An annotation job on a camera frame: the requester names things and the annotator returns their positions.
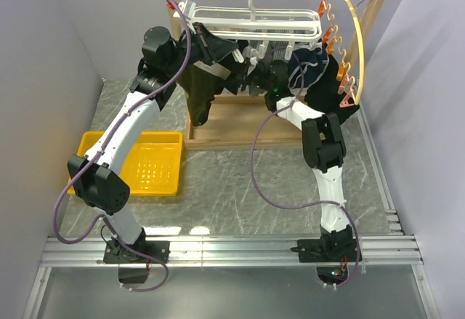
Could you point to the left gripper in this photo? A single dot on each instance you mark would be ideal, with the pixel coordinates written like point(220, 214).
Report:
point(212, 48)

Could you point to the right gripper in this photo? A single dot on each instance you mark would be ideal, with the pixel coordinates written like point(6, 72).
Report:
point(246, 77)

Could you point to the white clip hanger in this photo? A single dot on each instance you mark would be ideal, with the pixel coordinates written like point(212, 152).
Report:
point(263, 25)

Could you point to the olive green underwear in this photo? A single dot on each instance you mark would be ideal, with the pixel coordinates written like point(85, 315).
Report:
point(202, 82)

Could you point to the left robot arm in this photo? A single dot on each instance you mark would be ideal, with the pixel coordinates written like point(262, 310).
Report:
point(151, 89)

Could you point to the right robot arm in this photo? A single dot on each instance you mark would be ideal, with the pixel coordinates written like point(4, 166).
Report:
point(319, 118)

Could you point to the navy blue hanging underwear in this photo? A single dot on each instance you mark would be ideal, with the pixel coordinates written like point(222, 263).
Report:
point(308, 64)

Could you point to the black hanging shorts left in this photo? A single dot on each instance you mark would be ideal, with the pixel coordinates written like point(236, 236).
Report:
point(232, 65)

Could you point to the black hanging shorts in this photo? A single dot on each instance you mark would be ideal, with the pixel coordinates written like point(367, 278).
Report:
point(232, 65)
point(323, 96)

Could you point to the wooden drying rack stand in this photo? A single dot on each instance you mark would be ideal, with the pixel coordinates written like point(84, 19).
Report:
point(234, 120)

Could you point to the striped hanging garment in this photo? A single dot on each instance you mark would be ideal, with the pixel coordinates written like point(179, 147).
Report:
point(276, 50)

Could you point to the black hanging shorts right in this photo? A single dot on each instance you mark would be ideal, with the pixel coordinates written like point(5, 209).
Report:
point(323, 96)

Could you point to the yellow plastic tray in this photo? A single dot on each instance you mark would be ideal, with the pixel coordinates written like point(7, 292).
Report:
point(156, 173)

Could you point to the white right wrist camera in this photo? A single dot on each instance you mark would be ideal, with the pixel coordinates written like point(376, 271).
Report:
point(252, 54)

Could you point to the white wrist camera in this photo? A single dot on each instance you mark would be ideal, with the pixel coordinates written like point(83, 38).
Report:
point(185, 8)
point(252, 54)

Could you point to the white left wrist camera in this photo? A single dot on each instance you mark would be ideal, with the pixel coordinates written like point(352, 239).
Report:
point(185, 8)

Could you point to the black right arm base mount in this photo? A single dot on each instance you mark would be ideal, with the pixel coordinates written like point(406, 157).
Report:
point(332, 258)

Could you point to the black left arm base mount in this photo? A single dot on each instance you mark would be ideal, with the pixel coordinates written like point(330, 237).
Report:
point(134, 264)

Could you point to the aluminium table edge rail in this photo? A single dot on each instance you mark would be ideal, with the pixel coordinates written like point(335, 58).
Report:
point(243, 276)

